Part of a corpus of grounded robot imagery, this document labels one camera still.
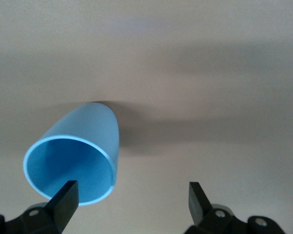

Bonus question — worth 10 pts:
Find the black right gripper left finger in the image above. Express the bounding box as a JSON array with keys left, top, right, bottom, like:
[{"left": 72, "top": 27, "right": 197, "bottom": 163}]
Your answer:
[{"left": 0, "top": 180, "right": 79, "bottom": 234}]

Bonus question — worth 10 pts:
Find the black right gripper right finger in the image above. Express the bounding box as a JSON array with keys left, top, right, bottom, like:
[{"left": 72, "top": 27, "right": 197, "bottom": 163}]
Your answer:
[{"left": 184, "top": 181, "right": 288, "bottom": 234}]

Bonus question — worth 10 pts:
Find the blue plastic cup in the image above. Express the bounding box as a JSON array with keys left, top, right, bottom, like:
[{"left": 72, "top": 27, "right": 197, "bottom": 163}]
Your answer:
[{"left": 23, "top": 101, "right": 120, "bottom": 207}]

